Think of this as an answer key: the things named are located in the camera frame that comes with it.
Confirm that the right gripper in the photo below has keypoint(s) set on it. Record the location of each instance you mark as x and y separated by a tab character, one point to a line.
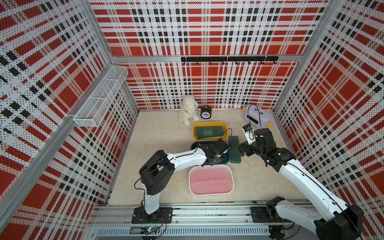
246	146

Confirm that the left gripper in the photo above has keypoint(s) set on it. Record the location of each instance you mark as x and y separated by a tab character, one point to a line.
209	145

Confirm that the green pencil case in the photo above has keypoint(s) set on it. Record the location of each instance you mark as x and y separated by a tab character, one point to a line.
206	132
235	155

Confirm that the pink pencil case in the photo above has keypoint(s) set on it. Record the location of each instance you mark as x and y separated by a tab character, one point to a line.
212	187
210	174

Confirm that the black pencil case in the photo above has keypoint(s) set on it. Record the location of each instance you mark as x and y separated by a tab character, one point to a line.
224	155

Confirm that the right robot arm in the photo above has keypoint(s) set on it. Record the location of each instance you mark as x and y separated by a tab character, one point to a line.
333	218

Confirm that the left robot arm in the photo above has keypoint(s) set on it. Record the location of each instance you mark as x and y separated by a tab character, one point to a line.
158	170

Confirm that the teal storage tray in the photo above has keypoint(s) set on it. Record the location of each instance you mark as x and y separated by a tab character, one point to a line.
198	143

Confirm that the yellow storage tray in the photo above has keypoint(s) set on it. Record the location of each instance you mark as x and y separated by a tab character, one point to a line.
224	136

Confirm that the white storage tray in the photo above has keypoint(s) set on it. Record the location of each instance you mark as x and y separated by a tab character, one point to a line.
214	166

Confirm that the lavender toaster toy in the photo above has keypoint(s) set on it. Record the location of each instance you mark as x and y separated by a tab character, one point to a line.
256	116

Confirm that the black alarm clock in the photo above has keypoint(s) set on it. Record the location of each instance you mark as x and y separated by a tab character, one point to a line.
206	112

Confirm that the white plush dog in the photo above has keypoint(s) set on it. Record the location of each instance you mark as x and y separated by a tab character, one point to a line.
189	110

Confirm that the green circuit board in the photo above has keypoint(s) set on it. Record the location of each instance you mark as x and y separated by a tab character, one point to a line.
149	230

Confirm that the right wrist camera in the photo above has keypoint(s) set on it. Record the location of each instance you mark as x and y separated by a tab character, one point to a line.
248	131

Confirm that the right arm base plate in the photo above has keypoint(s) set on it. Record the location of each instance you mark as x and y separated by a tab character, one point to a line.
260	215

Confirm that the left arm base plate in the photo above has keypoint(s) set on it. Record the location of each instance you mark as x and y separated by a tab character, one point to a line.
162	215

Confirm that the black hook rail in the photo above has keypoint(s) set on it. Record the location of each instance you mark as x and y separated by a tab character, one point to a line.
260	59

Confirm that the white wire mesh shelf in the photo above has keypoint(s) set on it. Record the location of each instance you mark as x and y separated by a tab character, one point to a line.
93	111

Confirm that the aluminium rail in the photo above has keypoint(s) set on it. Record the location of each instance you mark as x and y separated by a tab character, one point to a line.
194	214

